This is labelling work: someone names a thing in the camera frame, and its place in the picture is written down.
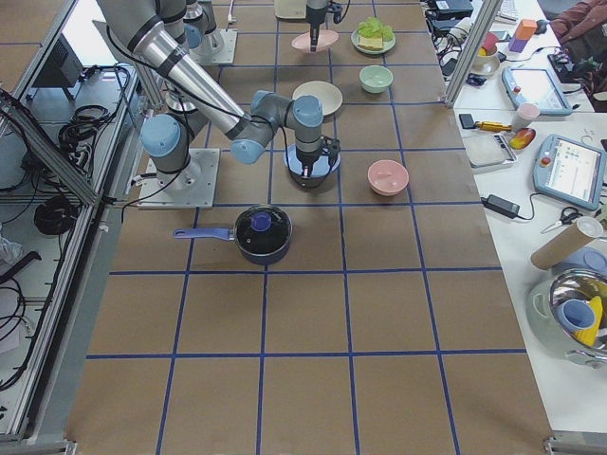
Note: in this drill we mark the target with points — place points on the far teach pendant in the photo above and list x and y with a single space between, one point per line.
536 86

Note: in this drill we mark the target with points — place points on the lettuce leaf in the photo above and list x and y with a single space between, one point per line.
372 27

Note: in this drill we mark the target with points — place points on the orange cylinder tool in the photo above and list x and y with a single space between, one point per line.
491 126

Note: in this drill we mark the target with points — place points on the white bowl with toys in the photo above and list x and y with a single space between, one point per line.
486 61

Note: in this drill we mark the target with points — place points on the black power adapter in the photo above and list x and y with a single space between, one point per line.
501 206

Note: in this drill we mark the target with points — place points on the aluminium frame post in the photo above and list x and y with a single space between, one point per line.
480 26

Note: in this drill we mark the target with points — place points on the green plate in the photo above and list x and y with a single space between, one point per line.
387 45

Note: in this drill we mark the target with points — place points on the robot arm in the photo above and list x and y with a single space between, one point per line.
154 33
198 20

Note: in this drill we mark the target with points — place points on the white cup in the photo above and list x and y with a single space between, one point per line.
525 114

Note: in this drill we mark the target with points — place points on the blue plate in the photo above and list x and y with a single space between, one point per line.
320 169

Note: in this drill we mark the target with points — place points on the green bowl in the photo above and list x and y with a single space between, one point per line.
375 79

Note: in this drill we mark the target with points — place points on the black smartphone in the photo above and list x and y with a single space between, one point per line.
467 121

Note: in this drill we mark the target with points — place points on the silver metal tray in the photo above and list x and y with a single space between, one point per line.
488 152

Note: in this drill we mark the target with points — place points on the steel mixing bowl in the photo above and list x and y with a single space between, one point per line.
567 315

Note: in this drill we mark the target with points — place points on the scissors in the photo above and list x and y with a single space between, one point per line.
567 217

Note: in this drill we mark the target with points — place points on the cardboard tube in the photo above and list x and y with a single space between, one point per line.
581 233

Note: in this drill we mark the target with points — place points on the mango fruit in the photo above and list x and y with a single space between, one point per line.
522 138

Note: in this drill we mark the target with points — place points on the purple orange toy block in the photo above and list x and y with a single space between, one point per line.
524 31

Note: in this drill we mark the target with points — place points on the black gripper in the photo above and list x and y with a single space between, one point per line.
307 160
314 18

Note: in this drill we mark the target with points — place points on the white toaster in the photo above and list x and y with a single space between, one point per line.
290 9

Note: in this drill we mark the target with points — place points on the bread slice on plate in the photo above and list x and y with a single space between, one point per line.
373 43

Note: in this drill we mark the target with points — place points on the blue saucepan with lid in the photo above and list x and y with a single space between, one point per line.
262 233

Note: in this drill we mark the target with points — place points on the pink bowl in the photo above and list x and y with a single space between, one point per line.
388 177

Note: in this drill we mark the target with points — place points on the cream plate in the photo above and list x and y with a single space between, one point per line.
327 93

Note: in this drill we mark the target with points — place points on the teach pendant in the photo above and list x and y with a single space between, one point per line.
536 86
570 171

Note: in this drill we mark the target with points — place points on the near teach pendant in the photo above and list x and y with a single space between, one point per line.
570 171

